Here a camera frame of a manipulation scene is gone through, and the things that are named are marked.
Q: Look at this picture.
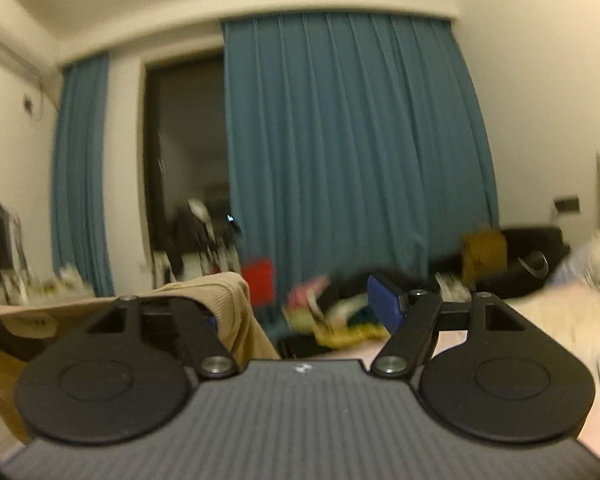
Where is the white air conditioner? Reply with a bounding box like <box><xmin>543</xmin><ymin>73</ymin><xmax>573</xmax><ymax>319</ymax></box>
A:
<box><xmin>0</xmin><ymin>0</ymin><xmax>60</xmax><ymax>84</ymax></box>

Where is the large blue curtain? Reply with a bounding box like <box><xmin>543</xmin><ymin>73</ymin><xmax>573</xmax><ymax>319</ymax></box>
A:
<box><xmin>223</xmin><ymin>12</ymin><xmax>498</xmax><ymax>302</ymax></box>

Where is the brown paper bag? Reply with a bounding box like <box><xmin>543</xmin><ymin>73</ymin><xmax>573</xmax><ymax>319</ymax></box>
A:
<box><xmin>462</xmin><ymin>230</ymin><xmax>508</xmax><ymax>285</ymax></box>

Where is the black bedside sofa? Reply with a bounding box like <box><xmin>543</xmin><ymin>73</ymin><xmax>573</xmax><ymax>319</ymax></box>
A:
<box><xmin>429</xmin><ymin>226</ymin><xmax>571</xmax><ymax>299</ymax></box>

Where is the wavy vanity mirror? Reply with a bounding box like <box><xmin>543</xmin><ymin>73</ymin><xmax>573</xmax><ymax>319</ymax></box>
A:
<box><xmin>0</xmin><ymin>202</ymin><xmax>29</xmax><ymax>275</ymax></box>

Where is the red fabric bag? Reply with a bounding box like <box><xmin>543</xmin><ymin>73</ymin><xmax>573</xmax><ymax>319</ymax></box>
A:
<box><xmin>242</xmin><ymin>258</ymin><xmax>275</xmax><ymax>308</ymax></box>

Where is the narrow blue curtain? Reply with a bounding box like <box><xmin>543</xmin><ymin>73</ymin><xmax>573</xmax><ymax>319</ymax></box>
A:
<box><xmin>50</xmin><ymin>53</ymin><xmax>114</xmax><ymax>297</ymax></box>

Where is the tan hooded garment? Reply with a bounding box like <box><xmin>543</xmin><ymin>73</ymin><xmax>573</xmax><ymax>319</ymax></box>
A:
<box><xmin>0</xmin><ymin>272</ymin><xmax>279</xmax><ymax>443</ymax></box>

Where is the garment steamer stand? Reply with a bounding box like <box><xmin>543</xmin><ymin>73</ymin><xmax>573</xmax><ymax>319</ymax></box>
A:
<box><xmin>151</xmin><ymin>198</ymin><xmax>242</xmax><ymax>284</ymax></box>

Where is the pile of mixed clothes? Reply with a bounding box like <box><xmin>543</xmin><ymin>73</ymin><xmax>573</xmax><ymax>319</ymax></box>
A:
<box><xmin>277</xmin><ymin>268</ymin><xmax>474</xmax><ymax>356</ymax></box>

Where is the black wall socket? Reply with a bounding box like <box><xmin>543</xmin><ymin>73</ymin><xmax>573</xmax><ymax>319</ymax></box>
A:
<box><xmin>554</xmin><ymin>195</ymin><xmax>580</xmax><ymax>214</ymax></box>

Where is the wall outlet with cable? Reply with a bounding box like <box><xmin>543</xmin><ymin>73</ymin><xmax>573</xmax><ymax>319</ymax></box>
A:
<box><xmin>22</xmin><ymin>94</ymin><xmax>45</xmax><ymax>122</ymax></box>

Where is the dark window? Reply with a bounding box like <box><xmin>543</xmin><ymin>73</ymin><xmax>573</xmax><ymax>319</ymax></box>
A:
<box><xmin>143</xmin><ymin>53</ymin><xmax>230</xmax><ymax>254</ymax></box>

